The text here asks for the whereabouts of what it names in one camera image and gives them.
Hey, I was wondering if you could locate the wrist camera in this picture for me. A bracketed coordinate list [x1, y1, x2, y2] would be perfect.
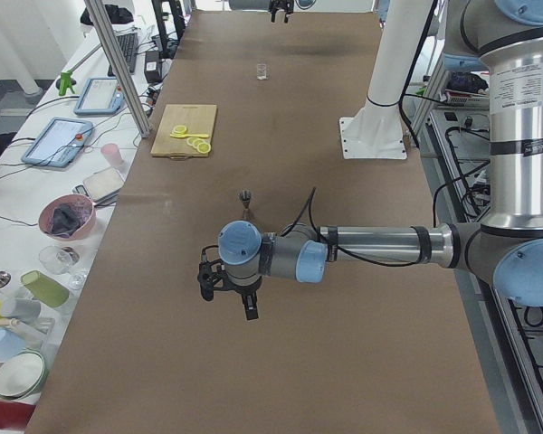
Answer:
[197, 245, 228, 302]

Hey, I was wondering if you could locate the clear glass shaker cup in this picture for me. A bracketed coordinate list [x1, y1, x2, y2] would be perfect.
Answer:
[256, 63, 269, 80]

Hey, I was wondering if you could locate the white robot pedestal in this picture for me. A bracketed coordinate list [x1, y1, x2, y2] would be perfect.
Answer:
[339, 0, 436, 160]

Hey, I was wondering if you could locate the yellow plastic knife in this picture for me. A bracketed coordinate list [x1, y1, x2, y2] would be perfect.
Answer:
[170, 133, 210, 139]

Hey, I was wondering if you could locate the green clamp tool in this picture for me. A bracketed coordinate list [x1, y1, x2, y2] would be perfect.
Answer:
[56, 71, 76, 97]

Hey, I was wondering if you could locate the pink plastic cup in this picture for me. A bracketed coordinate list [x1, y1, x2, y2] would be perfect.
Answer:
[100, 143, 124, 170]

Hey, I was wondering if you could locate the black power adapter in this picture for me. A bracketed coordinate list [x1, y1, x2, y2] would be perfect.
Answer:
[144, 50, 162, 84]

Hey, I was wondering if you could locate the wine glass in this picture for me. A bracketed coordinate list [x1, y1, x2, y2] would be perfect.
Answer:
[38, 246, 88, 291]

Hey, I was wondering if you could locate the light blue cup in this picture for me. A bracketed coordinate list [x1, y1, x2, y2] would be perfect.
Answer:
[0, 328, 26, 362]

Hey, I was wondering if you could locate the grey cup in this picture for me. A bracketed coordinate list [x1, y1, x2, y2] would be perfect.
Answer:
[0, 297, 41, 323]

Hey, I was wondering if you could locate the black keyboard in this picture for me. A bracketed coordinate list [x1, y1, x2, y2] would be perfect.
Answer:
[116, 33, 138, 74]

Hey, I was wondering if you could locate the teach pendant tablet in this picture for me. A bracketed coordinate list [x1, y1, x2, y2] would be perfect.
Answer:
[73, 77, 124, 116]
[21, 118, 94, 168]

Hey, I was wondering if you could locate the aluminium frame post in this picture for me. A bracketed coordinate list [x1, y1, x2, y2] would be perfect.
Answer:
[84, 0, 151, 138]

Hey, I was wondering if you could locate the green plastic cup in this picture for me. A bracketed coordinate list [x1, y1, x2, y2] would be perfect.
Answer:
[20, 270, 70, 308]

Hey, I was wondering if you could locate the wooden cutting board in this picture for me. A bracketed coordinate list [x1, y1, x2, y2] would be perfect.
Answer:
[150, 104, 217, 159]

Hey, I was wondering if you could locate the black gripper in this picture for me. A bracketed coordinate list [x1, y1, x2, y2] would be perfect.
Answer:
[224, 266, 261, 321]
[270, 0, 292, 23]

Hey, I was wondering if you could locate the steel jigger measuring cup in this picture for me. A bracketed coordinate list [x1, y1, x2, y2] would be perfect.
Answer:
[238, 190, 252, 221]

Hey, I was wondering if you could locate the kitchen scale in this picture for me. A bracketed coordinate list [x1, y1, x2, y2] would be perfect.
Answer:
[73, 167, 124, 204]

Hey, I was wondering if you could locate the pink bowl with cloth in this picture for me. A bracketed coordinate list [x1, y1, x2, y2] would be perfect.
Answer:
[38, 193, 96, 241]

